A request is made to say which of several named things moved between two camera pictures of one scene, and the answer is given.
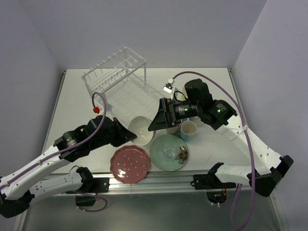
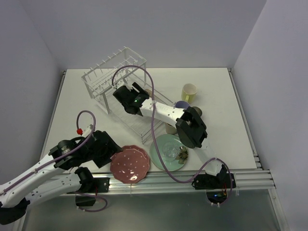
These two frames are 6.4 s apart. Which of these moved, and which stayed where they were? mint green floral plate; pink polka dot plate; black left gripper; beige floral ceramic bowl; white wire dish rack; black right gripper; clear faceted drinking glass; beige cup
Moved: black left gripper; black right gripper; beige floral ceramic bowl
Stayed: mint green floral plate; white wire dish rack; pink polka dot plate; beige cup; clear faceted drinking glass
